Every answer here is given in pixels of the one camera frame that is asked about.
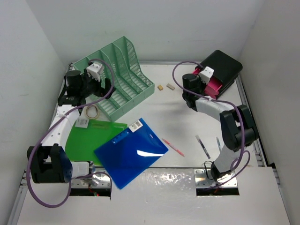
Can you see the blue plastic folder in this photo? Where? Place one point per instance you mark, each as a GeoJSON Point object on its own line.
{"type": "Point", "coordinates": [130, 153]}

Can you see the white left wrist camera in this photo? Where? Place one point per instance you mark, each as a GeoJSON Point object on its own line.
{"type": "Point", "coordinates": [94, 70]}

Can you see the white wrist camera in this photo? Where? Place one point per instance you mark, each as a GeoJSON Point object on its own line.
{"type": "Point", "coordinates": [94, 70]}
{"type": "Point", "coordinates": [206, 74]}

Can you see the purple clear pen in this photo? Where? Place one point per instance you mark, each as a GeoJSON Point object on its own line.
{"type": "Point", "coordinates": [203, 147]}

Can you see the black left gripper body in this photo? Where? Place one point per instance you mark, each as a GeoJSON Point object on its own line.
{"type": "Point", "coordinates": [91, 86]}

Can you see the clear tape roll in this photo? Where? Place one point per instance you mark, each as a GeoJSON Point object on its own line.
{"type": "Point", "coordinates": [92, 112]}

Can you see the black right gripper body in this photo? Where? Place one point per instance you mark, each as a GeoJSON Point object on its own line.
{"type": "Point", "coordinates": [202, 85]}

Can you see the mint green file organizer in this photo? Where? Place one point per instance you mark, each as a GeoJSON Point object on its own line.
{"type": "Point", "coordinates": [132, 86]}

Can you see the yellow eraser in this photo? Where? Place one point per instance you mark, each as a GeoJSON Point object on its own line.
{"type": "Point", "coordinates": [160, 87]}

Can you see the black pink drawer box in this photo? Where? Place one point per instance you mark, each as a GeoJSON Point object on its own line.
{"type": "Point", "coordinates": [226, 70]}

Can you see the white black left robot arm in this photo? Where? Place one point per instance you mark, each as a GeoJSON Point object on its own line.
{"type": "Point", "coordinates": [48, 161]}

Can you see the blue clear pen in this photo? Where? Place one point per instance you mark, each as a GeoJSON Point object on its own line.
{"type": "Point", "coordinates": [218, 144]}

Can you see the green plastic folder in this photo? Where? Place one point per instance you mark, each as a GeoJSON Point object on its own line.
{"type": "Point", "coordinates": [82, 142]}

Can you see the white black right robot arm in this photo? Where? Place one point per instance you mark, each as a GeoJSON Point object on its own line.
{"type": "Point", "coordinates": [238, 128]}

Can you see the red pen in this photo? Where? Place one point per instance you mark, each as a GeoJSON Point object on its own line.
{"type": "Point", "coordinates": [173, 147]}

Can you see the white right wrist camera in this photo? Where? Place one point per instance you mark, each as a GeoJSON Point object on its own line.
{"type": "Point", "coordinates": [206, 74]}

